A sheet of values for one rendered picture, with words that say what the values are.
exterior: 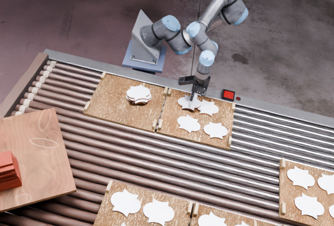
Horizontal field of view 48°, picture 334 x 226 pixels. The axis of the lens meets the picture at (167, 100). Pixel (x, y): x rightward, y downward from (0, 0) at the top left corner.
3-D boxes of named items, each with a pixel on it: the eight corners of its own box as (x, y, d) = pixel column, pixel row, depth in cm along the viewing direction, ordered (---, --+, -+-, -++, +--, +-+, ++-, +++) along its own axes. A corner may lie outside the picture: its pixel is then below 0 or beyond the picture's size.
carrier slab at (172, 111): (168, 90, 228) (169, 88, 227) (234, 105, 226) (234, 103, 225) (156, 133, 204) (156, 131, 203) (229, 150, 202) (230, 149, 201)
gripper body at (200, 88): (204, 98, 209) (209, 82, 200) (189, 94, 209) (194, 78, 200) (206, 88, 214) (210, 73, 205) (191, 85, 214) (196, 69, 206)
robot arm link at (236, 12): (165, 34, 247) (238, -10, 222) (178, 50, 253) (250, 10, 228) (163, 42, 238) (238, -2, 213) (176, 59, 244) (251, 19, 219)
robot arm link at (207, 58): (217, 51, 194) (213, 61, 189) (211, 67, 202) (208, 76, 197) (203, 46, 195) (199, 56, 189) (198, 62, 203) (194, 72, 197)
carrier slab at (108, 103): (104, 74, 231) (104, 72, 230) (168, 90, 228) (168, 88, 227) (82, 114, 207) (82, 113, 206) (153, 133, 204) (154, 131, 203)
